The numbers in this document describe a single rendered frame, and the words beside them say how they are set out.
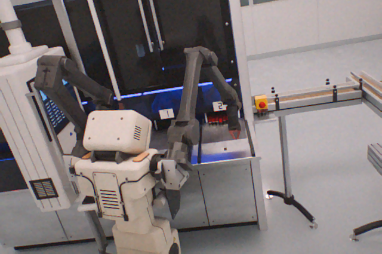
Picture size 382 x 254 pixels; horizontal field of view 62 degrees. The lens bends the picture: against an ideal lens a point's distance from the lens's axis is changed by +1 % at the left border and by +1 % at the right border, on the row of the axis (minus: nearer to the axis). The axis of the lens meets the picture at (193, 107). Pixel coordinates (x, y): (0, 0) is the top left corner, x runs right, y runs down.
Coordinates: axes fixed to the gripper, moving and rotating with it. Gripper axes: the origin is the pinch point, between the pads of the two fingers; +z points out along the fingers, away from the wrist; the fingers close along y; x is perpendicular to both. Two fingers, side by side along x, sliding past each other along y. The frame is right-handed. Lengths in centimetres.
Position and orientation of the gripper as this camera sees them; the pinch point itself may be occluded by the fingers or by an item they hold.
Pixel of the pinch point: (236, 140)
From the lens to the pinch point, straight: 179.1
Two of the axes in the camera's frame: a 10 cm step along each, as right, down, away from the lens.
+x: -9.8, 1.6, 1.1
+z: 1.8, 9.6, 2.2
